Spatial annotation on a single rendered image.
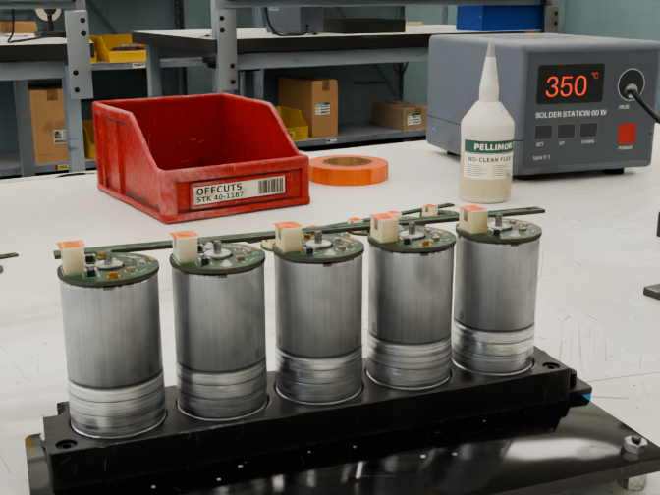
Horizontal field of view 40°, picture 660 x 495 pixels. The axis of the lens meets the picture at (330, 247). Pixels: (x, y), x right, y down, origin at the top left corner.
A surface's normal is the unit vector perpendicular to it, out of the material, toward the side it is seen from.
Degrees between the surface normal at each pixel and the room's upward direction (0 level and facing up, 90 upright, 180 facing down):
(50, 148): 89
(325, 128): 90
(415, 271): 90
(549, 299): 0
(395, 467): 0
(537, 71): 90
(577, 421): 0
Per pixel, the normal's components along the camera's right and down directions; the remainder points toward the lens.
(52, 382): 0.00, -0.96
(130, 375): 0.47, 0.24
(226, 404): 0.22, 0.26
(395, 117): -0.88, 0.14
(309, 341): -0.21, 0.26
